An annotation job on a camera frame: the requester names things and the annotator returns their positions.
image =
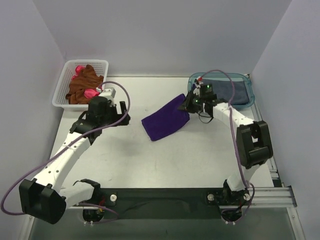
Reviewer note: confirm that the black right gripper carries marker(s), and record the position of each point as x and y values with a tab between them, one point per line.
189	103

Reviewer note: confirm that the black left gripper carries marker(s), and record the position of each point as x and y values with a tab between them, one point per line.
119	114

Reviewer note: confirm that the grey towel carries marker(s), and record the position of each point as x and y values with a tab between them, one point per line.
224	90

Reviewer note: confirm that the purple towel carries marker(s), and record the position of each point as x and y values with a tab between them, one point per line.
167	120

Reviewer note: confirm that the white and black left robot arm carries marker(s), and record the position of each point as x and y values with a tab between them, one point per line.
54	174

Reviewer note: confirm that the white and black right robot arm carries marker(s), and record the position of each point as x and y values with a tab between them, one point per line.
251	139

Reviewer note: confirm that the teal plastic bin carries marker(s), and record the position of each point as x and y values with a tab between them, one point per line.
236	77

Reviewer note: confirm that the pink red cloth in basket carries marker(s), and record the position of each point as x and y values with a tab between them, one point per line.
88	93

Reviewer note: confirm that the brown cloth in basket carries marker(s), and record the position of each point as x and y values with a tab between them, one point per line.
87	79

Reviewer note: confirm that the white plastic laundry basket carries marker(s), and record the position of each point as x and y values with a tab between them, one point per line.
69	70

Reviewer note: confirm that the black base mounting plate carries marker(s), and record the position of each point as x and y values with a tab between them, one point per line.
165	204

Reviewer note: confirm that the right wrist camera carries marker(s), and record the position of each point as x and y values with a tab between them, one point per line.
201	89

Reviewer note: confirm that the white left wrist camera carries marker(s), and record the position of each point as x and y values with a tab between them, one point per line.
108	93

